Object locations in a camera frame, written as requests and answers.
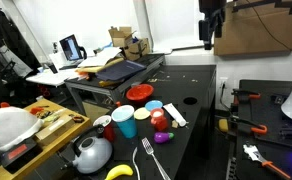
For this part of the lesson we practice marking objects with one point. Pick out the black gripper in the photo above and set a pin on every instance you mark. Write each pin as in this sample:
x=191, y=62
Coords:
x=212, y=6

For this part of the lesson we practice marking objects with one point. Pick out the blue plastic saucer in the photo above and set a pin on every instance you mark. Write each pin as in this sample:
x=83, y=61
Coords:
x=153, y=105

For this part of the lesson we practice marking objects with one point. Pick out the pale yellow plastic saucer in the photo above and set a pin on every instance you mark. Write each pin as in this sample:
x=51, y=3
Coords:
x=141, y=114

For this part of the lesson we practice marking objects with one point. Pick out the orange black clamp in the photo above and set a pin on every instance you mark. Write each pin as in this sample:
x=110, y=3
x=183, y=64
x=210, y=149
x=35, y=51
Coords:
x=261, y=129
x=242, y=93

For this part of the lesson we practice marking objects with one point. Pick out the taped cardboard box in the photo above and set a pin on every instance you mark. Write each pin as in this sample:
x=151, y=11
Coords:
x=136, y=50

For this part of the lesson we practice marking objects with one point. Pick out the open cardboard box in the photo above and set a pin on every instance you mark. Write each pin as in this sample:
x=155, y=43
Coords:
x=121, y=40

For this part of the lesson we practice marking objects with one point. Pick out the white tube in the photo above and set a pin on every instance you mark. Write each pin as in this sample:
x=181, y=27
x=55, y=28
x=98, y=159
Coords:
x=174, y=114

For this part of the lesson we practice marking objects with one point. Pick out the red plastic bowl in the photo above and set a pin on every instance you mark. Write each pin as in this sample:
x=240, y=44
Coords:
x=139, y=91

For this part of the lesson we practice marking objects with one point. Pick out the beige tape piece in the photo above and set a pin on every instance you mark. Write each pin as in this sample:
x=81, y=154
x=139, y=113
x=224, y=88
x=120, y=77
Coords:
x=175, y=124

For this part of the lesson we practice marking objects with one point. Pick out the red toy mug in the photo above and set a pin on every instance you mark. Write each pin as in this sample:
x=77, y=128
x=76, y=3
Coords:
x=159, y=122

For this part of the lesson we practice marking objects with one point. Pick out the white paper pile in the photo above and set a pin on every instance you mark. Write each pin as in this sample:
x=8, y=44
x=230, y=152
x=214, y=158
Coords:
x=99, y=58

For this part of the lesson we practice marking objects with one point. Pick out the purple toy eggplant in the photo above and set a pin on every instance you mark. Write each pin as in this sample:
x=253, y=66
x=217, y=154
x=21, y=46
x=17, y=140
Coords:
x=162, y=137

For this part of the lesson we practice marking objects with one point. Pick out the blue cup white rim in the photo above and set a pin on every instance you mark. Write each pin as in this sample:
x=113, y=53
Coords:
x=126, y=125

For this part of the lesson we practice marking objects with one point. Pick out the black headphones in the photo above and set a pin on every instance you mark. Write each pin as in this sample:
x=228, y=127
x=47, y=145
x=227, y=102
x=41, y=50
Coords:
x=85, y=52

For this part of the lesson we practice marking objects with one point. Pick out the yellow board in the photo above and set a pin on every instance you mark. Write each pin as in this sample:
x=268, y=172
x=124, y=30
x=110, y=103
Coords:
x=89, y=69

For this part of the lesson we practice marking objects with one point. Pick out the silver fork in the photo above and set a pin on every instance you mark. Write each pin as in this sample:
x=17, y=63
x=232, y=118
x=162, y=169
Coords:
x=147, y=145

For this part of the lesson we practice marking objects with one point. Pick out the open black laptop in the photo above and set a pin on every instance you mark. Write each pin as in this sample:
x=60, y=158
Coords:
x=71, y=48

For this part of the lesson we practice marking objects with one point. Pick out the red and white cup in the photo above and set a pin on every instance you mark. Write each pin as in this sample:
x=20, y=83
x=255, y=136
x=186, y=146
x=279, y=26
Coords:
x=109, y=133

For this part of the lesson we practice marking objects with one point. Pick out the white plastic utensil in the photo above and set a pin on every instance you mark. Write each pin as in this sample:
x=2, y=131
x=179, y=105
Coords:
x=133, y=158

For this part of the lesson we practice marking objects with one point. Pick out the yellow toy banana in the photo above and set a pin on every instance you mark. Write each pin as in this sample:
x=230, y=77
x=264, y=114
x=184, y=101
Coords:
x=119, y=171

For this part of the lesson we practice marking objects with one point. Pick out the white desk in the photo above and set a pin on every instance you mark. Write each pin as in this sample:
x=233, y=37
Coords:
x=49, y=78

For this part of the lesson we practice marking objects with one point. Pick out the flat tan cardboard box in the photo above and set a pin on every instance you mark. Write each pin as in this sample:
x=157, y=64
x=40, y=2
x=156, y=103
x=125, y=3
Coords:
x=52, y=128

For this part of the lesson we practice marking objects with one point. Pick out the black hanging clothes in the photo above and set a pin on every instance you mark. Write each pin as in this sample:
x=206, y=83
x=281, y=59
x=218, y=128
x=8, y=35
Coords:
x=22, y=50

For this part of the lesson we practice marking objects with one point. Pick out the wooden table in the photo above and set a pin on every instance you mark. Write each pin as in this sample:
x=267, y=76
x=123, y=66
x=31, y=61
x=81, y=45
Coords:
x=52, y=146

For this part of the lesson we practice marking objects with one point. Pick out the black scale red display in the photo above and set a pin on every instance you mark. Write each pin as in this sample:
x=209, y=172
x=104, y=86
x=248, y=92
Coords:
x=17, y=151

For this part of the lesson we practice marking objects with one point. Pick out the white wall outlet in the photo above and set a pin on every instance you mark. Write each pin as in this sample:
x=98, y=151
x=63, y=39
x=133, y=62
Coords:
x=223, y=81

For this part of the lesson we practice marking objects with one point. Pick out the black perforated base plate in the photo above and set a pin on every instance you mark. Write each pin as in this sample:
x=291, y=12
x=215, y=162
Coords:
x=272, y=113

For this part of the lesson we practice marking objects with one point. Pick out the aluminium frame side table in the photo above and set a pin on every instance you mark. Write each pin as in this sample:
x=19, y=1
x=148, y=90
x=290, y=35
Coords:
x=96, y=85

